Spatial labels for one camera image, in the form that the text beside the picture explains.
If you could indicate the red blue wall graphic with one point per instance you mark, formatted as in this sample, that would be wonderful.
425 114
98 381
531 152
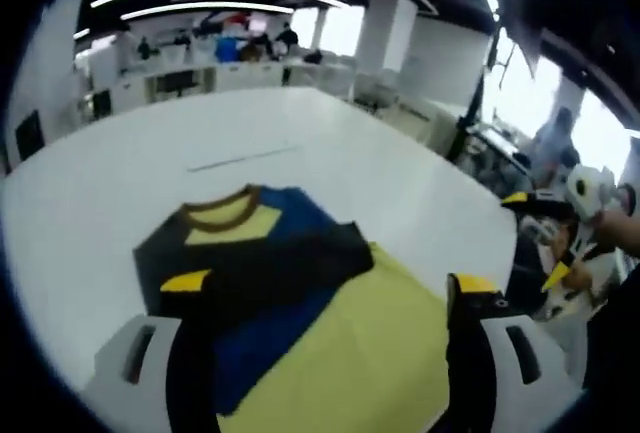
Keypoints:
226 18

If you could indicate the white desk row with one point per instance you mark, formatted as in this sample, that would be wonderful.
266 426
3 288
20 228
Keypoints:
240 75

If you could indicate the black office chair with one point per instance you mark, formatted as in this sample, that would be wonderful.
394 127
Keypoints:
176 83

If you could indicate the blue container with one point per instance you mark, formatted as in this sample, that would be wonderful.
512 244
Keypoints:
227 48

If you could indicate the person's dark clothing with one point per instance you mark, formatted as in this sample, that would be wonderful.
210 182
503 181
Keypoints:
615 328

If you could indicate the yellow blue grey garment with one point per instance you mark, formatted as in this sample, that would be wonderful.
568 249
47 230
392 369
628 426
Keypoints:
360 333

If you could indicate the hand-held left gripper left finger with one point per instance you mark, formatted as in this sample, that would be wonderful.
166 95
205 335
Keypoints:
145 368

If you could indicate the black cabinet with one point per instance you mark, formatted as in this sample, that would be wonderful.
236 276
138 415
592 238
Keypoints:
29 134

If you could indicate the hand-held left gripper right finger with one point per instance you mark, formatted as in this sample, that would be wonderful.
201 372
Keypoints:
500 373

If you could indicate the white square pillar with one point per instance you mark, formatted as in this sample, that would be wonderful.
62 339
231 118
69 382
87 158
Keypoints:
50 78
387 43

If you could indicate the person's right hand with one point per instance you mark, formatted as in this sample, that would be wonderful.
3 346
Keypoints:
614 225

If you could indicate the dark hanging screen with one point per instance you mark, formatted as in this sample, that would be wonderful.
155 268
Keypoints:
525 48

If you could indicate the black tripod stand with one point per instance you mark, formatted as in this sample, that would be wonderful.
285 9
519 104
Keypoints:
462 138

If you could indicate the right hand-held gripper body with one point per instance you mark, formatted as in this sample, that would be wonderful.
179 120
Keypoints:
592 190

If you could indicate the dark bag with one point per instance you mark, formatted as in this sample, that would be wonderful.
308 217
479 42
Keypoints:
313 57

